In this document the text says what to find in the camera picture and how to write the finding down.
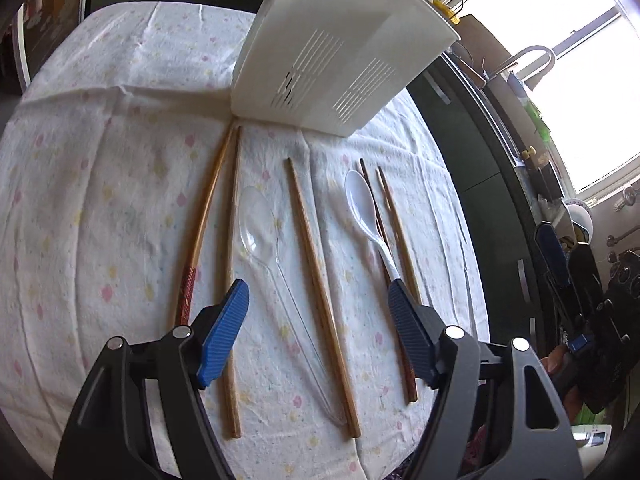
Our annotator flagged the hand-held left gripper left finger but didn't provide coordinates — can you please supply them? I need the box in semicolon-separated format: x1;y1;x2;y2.
52;279;251;480

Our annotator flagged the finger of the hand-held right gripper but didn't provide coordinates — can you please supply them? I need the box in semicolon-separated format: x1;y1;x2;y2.
567;242;603;311
534;222;573;306

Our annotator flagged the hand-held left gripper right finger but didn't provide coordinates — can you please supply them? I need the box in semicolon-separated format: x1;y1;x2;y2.
387;279;586;480

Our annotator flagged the red patterned wooden chopstick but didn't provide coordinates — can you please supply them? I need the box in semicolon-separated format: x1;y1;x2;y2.
170;125;236;331
359;159;418;404

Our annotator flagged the plain wooden chopstick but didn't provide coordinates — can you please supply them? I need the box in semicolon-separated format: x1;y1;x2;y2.
218;126;243;440
376;166;423;306
284;158;362;438

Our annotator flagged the clear plastic spoon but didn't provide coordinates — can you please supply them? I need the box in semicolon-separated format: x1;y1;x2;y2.
237;186;351;426

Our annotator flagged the white plastic spoon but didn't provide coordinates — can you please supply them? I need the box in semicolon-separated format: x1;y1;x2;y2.
344;170;403;283

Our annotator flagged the white slotted utensil basket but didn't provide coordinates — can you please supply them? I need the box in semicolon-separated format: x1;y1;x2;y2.
231;0;461;138

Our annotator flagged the person's right hand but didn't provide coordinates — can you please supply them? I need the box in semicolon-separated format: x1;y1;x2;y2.
541;346;571;376

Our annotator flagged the white round container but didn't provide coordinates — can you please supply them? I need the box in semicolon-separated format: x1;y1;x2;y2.
562;200;597;241

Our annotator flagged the white printed tablecloth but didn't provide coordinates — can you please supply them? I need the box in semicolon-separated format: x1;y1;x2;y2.
0;1;491;480

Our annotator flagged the tall steel faucet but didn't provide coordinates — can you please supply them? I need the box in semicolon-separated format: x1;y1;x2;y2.
497;45;557;83

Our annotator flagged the kitchen window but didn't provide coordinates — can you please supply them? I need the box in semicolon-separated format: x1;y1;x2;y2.
427;0;640;196

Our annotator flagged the wooden cutting board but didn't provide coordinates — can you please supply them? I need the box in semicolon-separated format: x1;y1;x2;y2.
457;12;506;78

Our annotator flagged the yellow sponge holder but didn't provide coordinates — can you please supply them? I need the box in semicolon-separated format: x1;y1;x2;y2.
429;0;462;26

